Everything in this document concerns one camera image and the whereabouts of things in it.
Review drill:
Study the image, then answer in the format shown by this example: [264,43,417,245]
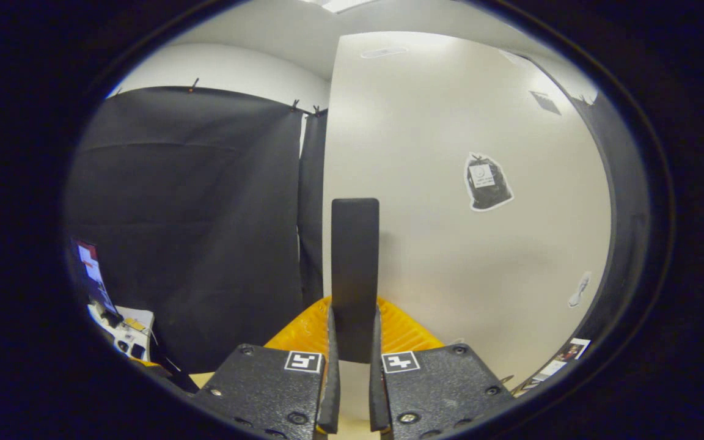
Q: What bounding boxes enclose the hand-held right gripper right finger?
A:
[368,298,518,440]

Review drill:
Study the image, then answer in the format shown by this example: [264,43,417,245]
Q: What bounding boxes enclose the black backdrop cloth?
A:
[64,86,651,375]

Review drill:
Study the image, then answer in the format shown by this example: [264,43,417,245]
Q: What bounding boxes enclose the beige cabinet door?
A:
[321,31,612,422]

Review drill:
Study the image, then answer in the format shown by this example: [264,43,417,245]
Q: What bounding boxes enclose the black door handle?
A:
[331,197,381,364]

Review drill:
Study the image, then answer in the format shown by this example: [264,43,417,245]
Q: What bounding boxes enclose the white device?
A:
[88,302,156,361]

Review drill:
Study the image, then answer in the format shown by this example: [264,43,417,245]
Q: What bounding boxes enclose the tablet screen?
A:
[73,237,119,315]

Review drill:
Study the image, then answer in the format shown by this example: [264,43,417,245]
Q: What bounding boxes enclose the large ceiling light panel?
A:
[312,0,383,13]

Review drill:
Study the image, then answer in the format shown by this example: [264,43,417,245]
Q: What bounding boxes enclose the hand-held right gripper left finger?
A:
[193,296,342,440]

